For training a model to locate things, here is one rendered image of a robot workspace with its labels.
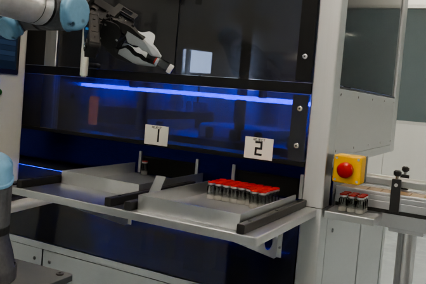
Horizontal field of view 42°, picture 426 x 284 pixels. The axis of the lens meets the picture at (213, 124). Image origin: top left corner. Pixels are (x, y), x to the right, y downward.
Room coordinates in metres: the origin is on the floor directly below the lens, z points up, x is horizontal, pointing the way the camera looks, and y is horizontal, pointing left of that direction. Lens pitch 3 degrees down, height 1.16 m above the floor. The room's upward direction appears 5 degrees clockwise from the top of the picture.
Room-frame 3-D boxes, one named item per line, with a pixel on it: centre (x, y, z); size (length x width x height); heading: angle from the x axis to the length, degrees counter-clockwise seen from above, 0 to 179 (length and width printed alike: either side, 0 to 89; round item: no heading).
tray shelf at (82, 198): (1.48, 0.09, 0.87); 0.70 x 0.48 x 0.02; 62
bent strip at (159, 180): (1.36, 0.15, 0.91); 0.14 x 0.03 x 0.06; 153
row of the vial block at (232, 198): (1.43, -0.08, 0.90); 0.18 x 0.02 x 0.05; 62
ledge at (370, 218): (1.48, -0.40, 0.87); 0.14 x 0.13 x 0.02; 152
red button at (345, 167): (1.41, -0.35, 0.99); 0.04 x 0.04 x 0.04; 62
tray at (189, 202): (1.36, -0.04, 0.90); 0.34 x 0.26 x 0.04; 152
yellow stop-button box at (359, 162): (1.45, -0.37, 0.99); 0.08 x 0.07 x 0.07; 152
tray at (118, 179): (1.62, 0.21, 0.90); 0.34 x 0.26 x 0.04; 152
